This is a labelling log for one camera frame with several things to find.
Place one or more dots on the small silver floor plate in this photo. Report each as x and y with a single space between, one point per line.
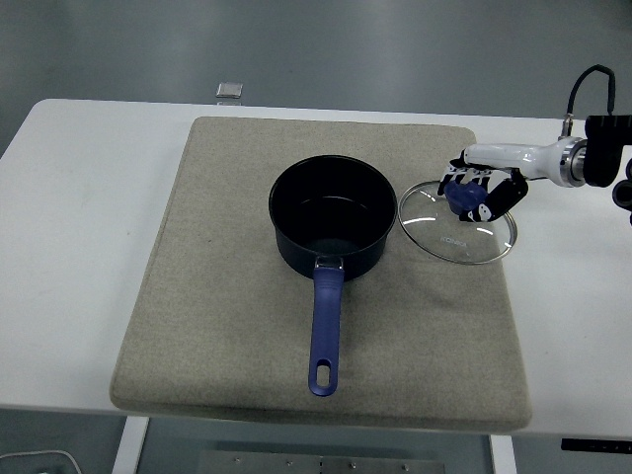
229 90

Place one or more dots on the glass pot lid blue knob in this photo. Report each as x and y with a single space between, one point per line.
444 237

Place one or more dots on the grey metal plate with screws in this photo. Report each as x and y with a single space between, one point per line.
321 464

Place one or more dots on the white table leg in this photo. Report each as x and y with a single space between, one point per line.
502 456
129 447

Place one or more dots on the white-black robot hand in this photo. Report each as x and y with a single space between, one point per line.
508 155

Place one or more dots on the beige fabric mat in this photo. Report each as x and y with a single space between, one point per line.
207 276

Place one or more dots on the white rounded object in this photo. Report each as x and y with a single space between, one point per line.
44 464

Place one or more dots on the black table control panel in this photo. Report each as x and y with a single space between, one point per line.
597 444

